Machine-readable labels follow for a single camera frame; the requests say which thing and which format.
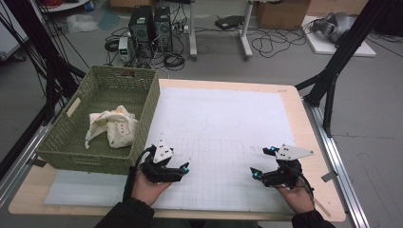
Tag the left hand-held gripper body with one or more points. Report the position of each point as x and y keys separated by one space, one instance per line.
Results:
x=157 y=172

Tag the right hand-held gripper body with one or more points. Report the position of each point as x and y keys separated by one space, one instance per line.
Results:
x=285 y=175

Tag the cream egg-print cloth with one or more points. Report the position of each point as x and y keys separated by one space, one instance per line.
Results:
x=120 y=129

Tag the green woven basket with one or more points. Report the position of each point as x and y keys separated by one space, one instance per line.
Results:
x=104 y=95

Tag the person's left hand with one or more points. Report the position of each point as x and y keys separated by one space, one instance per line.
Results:
x=147 y=190

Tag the person's right hand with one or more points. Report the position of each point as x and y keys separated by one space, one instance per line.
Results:
x=296 y=199

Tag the white gridded foam mat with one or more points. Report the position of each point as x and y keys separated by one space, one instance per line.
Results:
x=221 y=120

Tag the grey power supply unit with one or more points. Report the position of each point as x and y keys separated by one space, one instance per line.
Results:
x=124 y=49

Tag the white floor board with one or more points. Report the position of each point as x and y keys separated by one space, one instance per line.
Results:
x=323 y=47

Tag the white desk leg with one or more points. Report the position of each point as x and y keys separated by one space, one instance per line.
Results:
x=192 y=31
x=245 y=34

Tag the narrow black computer tower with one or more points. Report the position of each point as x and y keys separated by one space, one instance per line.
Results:
x=163 y=28

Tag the white power strip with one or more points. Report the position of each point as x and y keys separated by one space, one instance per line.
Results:
x=180 y=28

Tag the wide black computer tower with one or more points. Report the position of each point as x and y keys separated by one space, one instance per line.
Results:
x=141 y=30

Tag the flat black device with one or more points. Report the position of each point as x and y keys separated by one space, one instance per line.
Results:
x=229 y=22

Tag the brown cardboard box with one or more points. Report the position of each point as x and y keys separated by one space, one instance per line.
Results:
x=282 y=14

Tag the grey helmet-like device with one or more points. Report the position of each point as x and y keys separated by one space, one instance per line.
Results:
x=335 y=25

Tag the grey-blue floor sheet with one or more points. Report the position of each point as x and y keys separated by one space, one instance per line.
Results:
x=109 y=20

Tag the clear plastic bag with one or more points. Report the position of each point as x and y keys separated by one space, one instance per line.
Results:
x=81 y=23

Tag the white round table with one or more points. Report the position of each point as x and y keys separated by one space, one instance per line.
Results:
x=63 y=5

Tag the white cabinet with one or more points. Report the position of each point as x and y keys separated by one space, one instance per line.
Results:
x=9 y=38

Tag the grey metal bracket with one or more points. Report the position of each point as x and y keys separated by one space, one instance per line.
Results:
x=329 y=176

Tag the aluminium rail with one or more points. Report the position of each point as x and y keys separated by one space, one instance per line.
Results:
x=22 y=158
x=337 y=158

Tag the black metal frame stand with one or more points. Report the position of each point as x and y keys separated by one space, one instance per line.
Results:
x=345 y=50
x=47 y=53

